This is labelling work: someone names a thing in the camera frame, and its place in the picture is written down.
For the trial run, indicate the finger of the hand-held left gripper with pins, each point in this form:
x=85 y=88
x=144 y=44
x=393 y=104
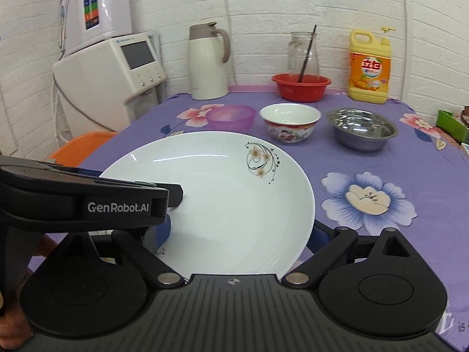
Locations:
x=175 y=195
x=89 y=172

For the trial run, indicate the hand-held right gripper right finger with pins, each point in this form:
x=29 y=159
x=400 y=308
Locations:
x=318 y=236

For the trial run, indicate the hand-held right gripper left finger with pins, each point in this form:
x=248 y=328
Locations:
x=161 y=233

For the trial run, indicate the white plate with flower print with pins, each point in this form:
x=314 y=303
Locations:
x=227 y=205

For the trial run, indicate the person's left hand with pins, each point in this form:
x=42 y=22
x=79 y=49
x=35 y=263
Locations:
x=45 y=245

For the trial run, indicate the orange plastic stool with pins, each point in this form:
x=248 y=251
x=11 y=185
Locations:
x=80 y=146

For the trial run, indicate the purple floral tablecloth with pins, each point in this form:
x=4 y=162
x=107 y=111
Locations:
x=366 y=165

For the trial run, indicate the white appliance with screen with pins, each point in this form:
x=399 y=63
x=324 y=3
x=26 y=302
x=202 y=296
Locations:
x=95 y=80

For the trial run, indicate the purple plastic bowl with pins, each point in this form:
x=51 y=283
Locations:
x=231 y=117

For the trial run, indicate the ceramic bowl with red print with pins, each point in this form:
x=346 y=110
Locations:
x=289 y=128

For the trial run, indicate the stainless steel bowl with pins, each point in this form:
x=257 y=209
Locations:
x=361 y=126

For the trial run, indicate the white thermos jug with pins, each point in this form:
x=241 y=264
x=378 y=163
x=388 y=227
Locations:
x=207 y=69

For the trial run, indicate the red plastic basin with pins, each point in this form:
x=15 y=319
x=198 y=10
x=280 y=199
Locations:
x=300 y=91

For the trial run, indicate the yellow detergent pump bottle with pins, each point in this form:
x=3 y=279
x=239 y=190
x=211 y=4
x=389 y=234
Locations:
x=368 y=77

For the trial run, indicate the green box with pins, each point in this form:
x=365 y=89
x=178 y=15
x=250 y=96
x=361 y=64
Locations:
x=449 y=123

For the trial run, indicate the clear glass jar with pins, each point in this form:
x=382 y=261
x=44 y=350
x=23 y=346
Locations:
x=295 y=55

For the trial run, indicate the black stick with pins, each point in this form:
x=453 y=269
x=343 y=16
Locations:
x=307 y=51

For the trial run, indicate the white wall water purifier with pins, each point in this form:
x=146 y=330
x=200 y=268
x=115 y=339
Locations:
x=106 y=7

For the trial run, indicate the white wall conduit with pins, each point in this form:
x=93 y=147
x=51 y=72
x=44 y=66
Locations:
x=230 y=25

